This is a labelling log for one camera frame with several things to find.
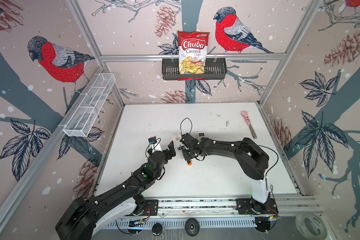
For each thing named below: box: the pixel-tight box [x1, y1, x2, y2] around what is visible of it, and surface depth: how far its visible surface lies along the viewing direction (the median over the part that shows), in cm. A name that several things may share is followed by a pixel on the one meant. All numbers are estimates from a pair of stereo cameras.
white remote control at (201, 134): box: [197, 130, 206, 140], surface depth 103 cm
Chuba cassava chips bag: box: [177, 30, 210, 74], surface depth 86 cm
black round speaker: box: [184, 218, 200, 237], surface depth 61 cm
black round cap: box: [152, 222, 163, 236], surface depth 61 cm
